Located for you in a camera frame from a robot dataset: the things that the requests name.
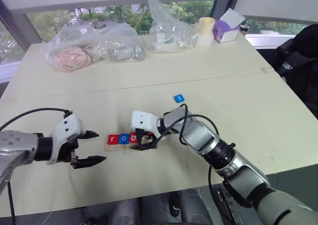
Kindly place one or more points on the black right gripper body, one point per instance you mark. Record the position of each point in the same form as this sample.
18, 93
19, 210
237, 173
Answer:
149, 141

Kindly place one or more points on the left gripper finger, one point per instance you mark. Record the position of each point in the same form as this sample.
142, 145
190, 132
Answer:
88, 134
90, 161

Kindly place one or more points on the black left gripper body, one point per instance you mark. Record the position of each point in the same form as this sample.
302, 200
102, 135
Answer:
66, 151

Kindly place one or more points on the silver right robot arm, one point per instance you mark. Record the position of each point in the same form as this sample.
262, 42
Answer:
223, 148

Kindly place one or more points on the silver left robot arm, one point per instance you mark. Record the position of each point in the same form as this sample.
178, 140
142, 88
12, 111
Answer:
15, 145

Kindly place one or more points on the red letter block b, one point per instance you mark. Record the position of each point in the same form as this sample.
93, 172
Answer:
133, 139

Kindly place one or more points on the blue letter block o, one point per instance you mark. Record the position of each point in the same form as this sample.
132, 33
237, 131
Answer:
123, 139

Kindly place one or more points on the red letter block r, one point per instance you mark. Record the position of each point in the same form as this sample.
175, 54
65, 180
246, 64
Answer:
112, 139

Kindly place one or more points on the wooden letter tray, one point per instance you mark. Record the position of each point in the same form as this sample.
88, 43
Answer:
116, 147

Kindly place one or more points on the blue letter block t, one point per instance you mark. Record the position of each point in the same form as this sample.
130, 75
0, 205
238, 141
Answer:
179, 98

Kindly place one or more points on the plastic bag with pink cloth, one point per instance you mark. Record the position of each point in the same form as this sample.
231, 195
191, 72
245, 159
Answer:
72, 53

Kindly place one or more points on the plastic bag with grey item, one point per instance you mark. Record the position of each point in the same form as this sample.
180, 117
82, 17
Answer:
124, 48

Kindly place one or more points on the clear plastic bag white items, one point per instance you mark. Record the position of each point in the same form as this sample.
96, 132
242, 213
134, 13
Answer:
169, 31

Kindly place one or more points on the purple and white carton box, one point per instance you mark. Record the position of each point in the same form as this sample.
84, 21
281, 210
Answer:
227, 31

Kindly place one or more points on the small dark round object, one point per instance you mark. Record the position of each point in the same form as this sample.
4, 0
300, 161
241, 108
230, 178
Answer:
244, 28

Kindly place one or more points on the black chair with jacket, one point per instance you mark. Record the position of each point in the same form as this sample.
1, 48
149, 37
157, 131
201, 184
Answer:
300, 66

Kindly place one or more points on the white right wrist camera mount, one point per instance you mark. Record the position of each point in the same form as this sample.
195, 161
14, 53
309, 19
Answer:
142, 119

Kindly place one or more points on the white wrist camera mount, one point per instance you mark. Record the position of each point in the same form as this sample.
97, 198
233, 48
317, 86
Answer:
68, 125
142, 119

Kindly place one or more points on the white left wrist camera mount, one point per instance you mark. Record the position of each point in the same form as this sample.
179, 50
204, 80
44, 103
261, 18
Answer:
68, 125

